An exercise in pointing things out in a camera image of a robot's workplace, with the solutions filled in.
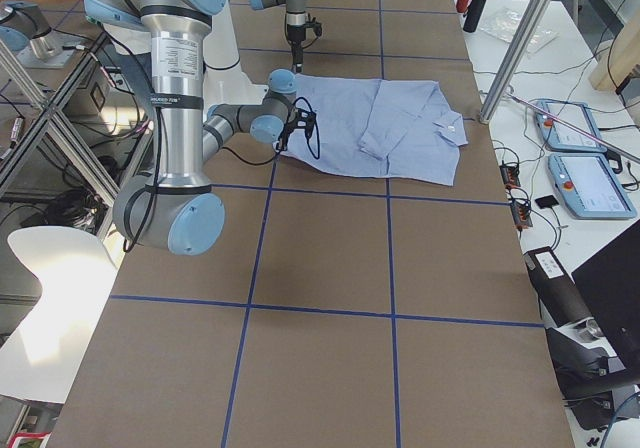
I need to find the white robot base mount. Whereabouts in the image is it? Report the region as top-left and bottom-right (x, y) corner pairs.
(102, 0), (269, 119)

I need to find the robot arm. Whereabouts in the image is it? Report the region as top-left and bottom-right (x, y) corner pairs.
(248, 0), (323, 73)
(83, 0), (319, 255)

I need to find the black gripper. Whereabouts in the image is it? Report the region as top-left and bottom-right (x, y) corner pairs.
(275, 108), (317, 151)
(286, 13), (321, 74)

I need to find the lower blue teach pendant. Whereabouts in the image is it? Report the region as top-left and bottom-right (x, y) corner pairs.
(547, 153), (637, 220)

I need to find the upper blue teach pendant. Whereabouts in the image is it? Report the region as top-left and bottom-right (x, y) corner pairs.
(534, 99), (607, 153)

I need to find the reacher grabber stick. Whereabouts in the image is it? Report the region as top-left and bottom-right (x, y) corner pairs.
(503, 93), (639, 164)

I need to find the blue teach pendant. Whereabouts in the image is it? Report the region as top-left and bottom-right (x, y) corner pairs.
(534, 99), (607, 153)
(547, 153), (637, 220)

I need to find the blue striped button shirt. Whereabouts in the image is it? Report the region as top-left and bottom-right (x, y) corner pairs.
(284, 74), (467, 186)

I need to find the white chair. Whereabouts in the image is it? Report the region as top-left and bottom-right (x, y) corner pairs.
(1, 226), (117, 404)

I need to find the black water bottle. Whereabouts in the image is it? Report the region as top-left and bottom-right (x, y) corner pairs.
(462, 0), (486, 33)

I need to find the aluminium frame post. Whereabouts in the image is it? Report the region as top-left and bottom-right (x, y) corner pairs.
(478, 0), (551, 124)

